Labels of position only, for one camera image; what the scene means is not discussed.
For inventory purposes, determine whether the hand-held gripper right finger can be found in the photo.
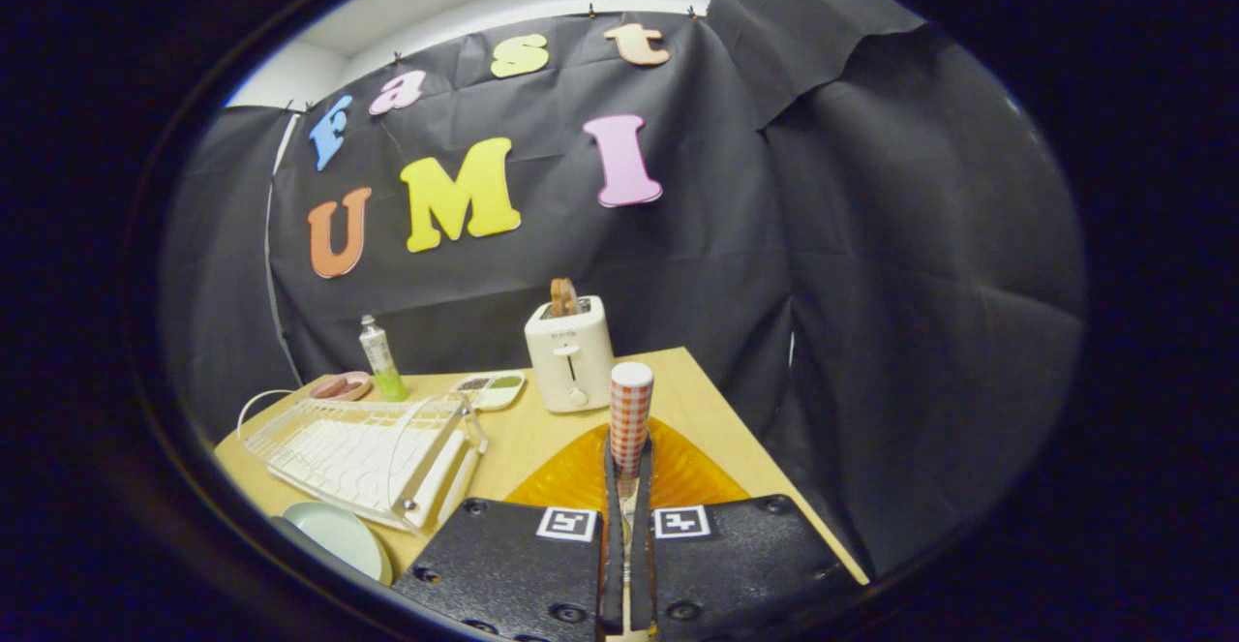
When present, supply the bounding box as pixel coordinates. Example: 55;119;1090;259
631;417;862;638

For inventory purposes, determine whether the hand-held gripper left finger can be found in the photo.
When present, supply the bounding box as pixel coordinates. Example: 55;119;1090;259
392;417;627;642

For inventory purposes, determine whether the checkered handle spoon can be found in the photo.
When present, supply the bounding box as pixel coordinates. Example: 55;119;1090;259
609;362;655;624

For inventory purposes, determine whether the white wire dish rack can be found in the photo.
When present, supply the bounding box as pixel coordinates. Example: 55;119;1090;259
237;388;490;535

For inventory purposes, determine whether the light green plate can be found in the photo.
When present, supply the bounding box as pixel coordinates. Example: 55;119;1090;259
281;501;393;586

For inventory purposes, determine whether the pink oval dish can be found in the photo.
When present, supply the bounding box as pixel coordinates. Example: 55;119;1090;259
309;371;374;402

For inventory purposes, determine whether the white divided grain tray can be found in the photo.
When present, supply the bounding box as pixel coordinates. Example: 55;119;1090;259
451;371;527;412

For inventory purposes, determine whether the white toaster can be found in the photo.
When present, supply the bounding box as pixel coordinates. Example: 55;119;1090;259
524;295;615;414

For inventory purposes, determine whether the white drip tray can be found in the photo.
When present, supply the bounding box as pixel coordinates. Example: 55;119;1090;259
254;408;480;532

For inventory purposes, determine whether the clear bottle green liquid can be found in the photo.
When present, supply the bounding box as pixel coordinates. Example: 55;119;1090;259
359;314;408;403

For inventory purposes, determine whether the black backdrop cloth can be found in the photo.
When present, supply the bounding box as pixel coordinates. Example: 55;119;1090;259
160;0;1087;580

